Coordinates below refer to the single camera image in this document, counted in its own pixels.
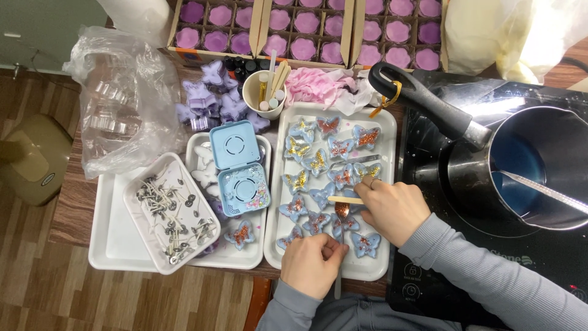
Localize person's left hand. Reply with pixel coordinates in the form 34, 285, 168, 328
280, 232, 350, 300

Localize person's right hand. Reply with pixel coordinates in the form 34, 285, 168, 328
353, 176, 432, 249

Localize metal spoon with copper glitter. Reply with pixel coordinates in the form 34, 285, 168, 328
333, 201, 352, 300

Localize wooden stick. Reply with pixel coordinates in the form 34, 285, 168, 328
326, 195, 365, 206

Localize black induction cooker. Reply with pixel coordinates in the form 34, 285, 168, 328
385, 69, 588, 331

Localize medium white tray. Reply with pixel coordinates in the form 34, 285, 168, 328
186, 132, 272, 270

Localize metal tweezers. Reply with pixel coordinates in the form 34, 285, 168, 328
329, 154, 381, 170

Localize single glittered blue butterfly candle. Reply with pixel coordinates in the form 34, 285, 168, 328
223, 219, 256, 252

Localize large white tray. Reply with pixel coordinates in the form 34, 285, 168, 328
264, 101, 398, 282

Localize person's grey clothing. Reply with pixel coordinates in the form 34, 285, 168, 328
294, 294, 465, 331

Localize group of blue butterfly candles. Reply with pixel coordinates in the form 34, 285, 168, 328
276, 115, 383, 259

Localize yellow ribbon tag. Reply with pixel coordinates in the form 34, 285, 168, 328
368, 80, 403, 119

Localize open light blue plastic case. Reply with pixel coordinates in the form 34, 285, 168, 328
209, 120, 272, 218

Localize white butterfly candles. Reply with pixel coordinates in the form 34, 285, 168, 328
190, 143, 222, 199

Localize pile of metal-based candle wicks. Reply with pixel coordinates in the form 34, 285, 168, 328
136, 171, 217, 265

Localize long metal stirring strip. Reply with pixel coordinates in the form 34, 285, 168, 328
497, 169, 588, 215

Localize small white tray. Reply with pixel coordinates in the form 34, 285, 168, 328
122, 152, 221, 276

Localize crumpled pink and white plastic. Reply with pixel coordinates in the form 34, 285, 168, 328
284, 67, 382, 116

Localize beige paper cup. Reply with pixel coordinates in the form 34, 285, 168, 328
242, 70, 288, 121

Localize wooden craft sticks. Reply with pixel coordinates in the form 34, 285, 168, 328
271, 60, 293, 98

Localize carton of purple flower candles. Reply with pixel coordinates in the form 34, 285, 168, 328
166, 0, 266, 67
350, 0, 449, 73
256, 0, 355, 70

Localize gold glitter tube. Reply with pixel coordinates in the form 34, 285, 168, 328
258, 72, 269, 112

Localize pile of purple butterfly candles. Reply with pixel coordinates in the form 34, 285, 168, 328
176, 59, 272, 134

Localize white plastic straw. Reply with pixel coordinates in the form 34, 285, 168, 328
266, 49, 278, 101

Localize shallow white tray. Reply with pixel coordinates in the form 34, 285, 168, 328
88, 166, 160, 273

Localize row of dark small bottles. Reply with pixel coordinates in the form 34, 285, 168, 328
222, 55, 272, 84

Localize white plastic bags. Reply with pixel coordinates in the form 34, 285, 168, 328
444, 0, 588, 86

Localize clear plastic bag with moulds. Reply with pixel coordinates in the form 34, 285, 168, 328
62, 26, 187, 181

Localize brown plastic stool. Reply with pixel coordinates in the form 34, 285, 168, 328
0, 113, 74, 207

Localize grey-green cabinet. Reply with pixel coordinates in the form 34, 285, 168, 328
0, 0, 109, 75

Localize black-handled metal saucepan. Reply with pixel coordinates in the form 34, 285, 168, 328
367, 62, 588, 231

